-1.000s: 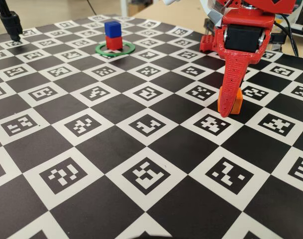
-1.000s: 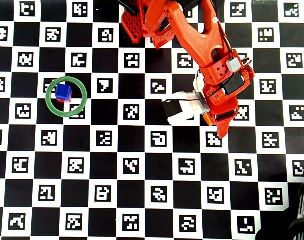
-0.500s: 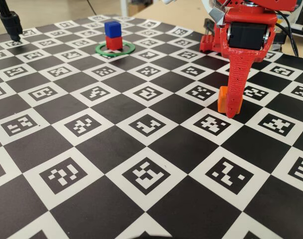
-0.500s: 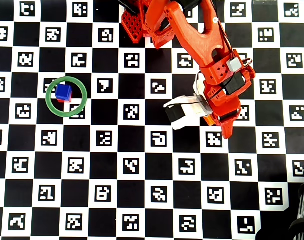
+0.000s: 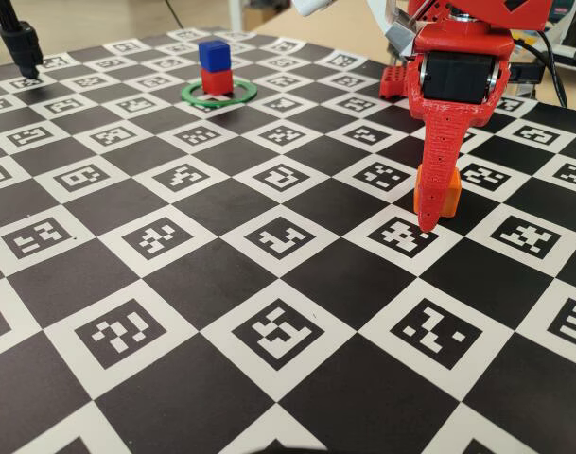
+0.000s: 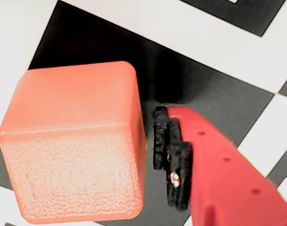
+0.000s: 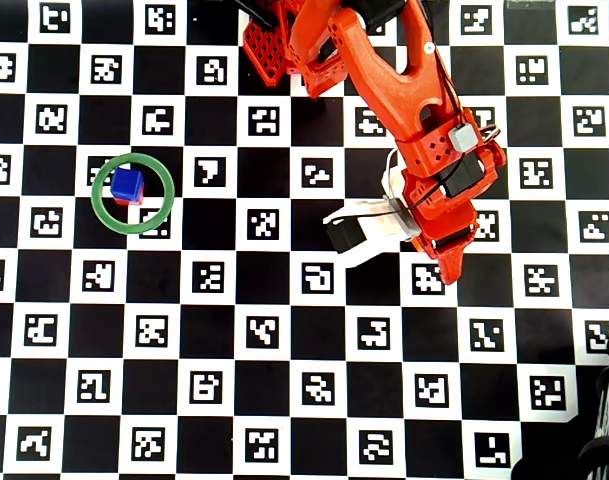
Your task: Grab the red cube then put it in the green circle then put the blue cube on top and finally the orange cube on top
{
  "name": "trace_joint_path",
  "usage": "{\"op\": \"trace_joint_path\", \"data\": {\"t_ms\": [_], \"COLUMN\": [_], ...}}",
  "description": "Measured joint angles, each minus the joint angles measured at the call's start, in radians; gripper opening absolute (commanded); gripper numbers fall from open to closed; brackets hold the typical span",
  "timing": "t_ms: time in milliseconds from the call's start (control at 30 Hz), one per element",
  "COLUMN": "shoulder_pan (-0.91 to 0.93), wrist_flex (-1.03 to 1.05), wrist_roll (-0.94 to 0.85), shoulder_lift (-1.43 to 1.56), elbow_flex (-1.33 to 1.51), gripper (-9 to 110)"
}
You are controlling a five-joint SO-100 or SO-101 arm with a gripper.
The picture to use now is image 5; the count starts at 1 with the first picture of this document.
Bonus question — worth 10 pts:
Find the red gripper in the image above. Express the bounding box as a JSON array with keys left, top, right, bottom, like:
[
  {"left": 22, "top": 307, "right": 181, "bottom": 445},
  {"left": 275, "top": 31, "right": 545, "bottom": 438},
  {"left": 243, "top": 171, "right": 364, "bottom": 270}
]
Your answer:
[{"left": 404, "top": 20, "right": 515, "bottom": 234}]

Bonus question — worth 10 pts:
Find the orange cube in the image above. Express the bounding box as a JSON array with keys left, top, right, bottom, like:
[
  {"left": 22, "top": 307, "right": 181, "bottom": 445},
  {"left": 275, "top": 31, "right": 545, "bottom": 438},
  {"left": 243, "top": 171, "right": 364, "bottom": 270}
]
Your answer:
[{"left": 412, "top": 165, "right": 462, "bottom": 219}]

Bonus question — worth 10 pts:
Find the red cube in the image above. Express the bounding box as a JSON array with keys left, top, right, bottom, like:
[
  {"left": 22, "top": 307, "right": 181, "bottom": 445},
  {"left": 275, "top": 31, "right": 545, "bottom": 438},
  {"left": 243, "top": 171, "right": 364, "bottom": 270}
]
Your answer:
[{"left": 200, "top": 68, "right": 235, "bottom": 96}]

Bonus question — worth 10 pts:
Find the blue cube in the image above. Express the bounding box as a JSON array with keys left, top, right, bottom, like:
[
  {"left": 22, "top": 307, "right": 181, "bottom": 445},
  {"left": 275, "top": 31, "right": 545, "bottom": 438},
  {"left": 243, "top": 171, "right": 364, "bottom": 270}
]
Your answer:
[{"left": 198, "top": 40, "right": 232, "bottom": 74}]

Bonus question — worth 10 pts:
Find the white grey device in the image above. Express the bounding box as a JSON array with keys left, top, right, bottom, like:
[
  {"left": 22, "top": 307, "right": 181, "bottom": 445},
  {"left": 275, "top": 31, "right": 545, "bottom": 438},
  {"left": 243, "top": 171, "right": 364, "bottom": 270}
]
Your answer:
[{"left": 550, "top": 0, "right": 576, "bottom": 72}]

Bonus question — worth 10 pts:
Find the brown cardboard box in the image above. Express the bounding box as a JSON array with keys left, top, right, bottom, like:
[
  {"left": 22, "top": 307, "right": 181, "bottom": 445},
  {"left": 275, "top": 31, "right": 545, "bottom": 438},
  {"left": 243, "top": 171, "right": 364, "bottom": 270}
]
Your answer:
[{"left": 244, "top": 5, "right": 289, "bottom": 33}]

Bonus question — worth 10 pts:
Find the black white marker checkerboard mat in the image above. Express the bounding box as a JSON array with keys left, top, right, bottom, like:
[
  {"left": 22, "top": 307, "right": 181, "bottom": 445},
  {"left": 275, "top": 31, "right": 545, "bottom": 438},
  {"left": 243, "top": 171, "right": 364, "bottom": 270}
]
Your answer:
[{"left": 0, "top": 27, "right": 576, "bottom": 454}]

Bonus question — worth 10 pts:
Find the black tripod pole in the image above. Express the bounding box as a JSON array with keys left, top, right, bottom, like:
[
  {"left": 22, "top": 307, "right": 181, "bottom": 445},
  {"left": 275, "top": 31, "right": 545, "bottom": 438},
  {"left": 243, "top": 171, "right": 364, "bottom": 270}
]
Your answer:
[{"left": 0, "top": 0, "right": 45, "bottom": 80}]

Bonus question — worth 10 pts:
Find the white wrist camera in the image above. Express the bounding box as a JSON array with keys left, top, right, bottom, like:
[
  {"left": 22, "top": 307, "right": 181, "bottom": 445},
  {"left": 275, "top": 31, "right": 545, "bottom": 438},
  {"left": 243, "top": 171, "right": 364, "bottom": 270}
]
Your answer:
[{"left": 290, "top": 0, "right": 424, "bottom": 61}]

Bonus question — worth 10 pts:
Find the black USB cable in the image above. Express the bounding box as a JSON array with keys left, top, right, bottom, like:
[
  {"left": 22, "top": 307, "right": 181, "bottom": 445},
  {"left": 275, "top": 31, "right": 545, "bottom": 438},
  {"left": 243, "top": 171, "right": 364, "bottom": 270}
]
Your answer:
[{"left": 516, "top": 27, "right": 568, "bottom": 109}]

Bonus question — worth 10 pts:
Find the green ring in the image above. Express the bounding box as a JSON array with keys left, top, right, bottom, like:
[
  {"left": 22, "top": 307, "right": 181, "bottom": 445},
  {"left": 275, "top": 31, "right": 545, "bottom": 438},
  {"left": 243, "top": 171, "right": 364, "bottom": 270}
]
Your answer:
[{"left": 181, "top": 79, "right": 259, "bottom": 108}]

